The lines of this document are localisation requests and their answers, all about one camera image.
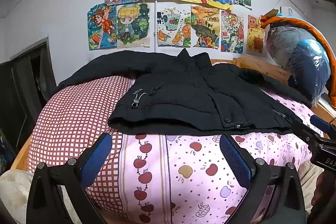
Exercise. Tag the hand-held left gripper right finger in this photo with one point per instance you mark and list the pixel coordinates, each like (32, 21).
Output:
(235, 161)

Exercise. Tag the orange dress girl drawing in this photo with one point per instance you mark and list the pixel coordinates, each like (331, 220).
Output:
(101, 27)

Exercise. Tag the wooden bed frame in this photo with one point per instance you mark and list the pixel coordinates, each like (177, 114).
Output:
(262, 65)

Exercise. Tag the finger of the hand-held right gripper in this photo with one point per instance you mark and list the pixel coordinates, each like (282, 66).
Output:
(302, 128)
(319, 120)

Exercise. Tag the autumn fields landscape drawing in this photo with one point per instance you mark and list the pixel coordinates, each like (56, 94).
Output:
(205, 27)

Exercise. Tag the blond child drawing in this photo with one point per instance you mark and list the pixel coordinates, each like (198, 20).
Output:
(132, 24)

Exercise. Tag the black padded jacket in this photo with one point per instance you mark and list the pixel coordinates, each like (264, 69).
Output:
(183, 92)

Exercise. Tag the white wall pipe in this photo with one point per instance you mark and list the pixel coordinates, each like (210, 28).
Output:
(156, 3)

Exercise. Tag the white fluffy cloth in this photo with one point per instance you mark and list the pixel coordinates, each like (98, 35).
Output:
(13, 192)

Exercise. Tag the yellow chick drawing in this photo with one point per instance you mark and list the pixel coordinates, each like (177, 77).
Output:
(255, 35)

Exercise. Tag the red pagoda drawing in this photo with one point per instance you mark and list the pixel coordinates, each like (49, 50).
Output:
(232, 32)

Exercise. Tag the red checkered pillow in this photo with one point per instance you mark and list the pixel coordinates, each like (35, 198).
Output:
(76, 119)

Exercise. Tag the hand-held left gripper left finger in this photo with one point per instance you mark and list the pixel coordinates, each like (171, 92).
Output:
(97, 158)

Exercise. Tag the pink apple print quilt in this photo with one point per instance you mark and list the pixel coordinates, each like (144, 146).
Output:
(189, 166)

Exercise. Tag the dark doorway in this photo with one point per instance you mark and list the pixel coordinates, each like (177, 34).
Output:
(23, 87)

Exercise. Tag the white wall box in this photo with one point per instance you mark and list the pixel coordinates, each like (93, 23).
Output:
(291, 11)

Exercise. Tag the fruit drink drawing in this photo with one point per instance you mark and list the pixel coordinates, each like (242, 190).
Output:
(173, 27)

